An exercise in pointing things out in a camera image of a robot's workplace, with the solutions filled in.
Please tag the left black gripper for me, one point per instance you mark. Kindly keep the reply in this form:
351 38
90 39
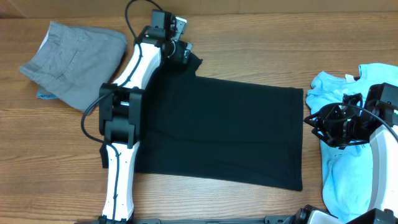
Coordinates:
183 51

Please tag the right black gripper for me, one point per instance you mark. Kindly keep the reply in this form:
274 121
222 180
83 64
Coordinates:
323 125

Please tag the black t-shirt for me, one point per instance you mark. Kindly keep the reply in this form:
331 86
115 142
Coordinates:
218 129

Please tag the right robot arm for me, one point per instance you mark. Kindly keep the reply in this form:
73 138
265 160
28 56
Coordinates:
372 120

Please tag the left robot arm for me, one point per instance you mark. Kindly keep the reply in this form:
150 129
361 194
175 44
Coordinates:
121 108

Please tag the light blue printed t-shirt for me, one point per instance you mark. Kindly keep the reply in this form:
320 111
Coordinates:
347 174

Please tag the folded grey shorts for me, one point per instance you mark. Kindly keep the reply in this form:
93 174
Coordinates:
74 61

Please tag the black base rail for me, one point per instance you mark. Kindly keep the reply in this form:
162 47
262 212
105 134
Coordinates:
273 219

